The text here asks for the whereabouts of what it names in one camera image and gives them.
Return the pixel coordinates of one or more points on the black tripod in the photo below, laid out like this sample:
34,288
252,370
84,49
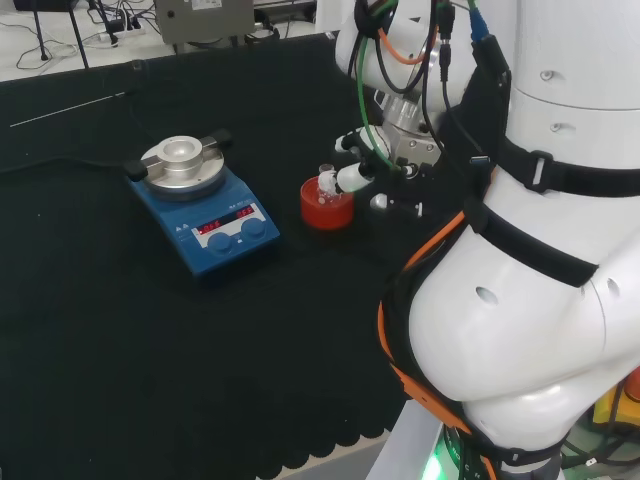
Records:
79,45

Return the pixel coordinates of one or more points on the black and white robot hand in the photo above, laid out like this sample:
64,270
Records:
415,150

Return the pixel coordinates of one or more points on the yellow stop button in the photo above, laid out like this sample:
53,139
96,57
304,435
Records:
612,405

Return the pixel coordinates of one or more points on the black bench cloth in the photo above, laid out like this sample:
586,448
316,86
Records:
175,375

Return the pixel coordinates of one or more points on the grey metal box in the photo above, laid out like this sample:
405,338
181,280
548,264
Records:
205,20

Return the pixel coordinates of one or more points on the white power strip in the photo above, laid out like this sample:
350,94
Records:
122,29

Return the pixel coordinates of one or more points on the clear glass round-bottom flask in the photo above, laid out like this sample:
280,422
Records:
327,182

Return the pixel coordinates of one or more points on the heater with blue base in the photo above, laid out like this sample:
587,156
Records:
200,235

